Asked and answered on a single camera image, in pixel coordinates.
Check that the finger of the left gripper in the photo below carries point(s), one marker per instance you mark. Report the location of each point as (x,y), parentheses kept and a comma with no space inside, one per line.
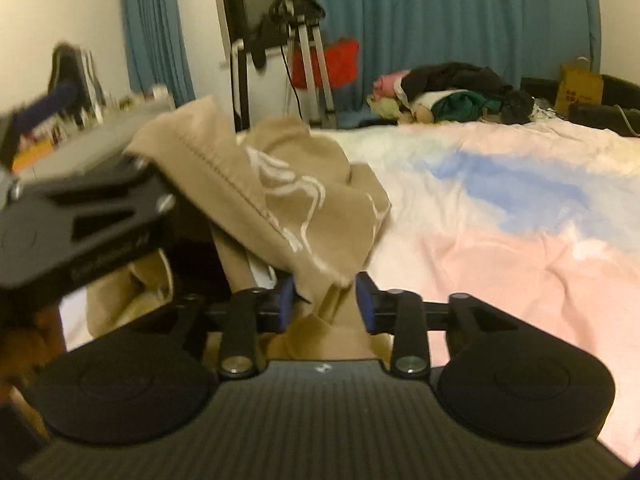
(20,122)

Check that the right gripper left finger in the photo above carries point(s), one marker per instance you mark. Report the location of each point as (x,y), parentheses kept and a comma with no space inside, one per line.
(250,314)

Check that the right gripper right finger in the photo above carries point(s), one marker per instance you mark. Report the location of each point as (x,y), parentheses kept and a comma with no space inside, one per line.
(400,314)

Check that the tan hooded sweatshirt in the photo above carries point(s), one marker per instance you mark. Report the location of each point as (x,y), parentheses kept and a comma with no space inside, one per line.
(280,198)

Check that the pile of mixed clothes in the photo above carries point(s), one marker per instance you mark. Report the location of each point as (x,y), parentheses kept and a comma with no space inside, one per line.
(450,92)

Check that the person's left hand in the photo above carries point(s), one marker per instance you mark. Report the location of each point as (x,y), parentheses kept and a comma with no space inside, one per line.
(25,348)

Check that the white dressing table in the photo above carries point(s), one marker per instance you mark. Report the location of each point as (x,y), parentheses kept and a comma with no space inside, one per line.
(92,147)

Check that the wavy black mirror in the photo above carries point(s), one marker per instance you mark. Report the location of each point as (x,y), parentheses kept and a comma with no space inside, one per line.
(74,65)

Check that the narrow blue curtain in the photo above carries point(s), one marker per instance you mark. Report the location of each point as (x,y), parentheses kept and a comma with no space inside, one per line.
(154,46)

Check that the pastel bed duvet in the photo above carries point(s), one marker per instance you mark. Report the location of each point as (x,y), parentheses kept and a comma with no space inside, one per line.
(540,220)

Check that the black white upright appliance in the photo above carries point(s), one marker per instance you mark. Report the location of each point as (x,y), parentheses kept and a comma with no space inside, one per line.
(255,94)

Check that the yellow paper bag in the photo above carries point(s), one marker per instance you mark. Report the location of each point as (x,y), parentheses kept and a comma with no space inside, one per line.
(578,84)

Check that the black sofa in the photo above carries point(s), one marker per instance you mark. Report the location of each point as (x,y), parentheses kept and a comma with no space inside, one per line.
(618,110)

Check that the large blue curtain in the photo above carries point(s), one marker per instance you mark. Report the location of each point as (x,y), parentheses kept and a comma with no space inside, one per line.
(515,38)

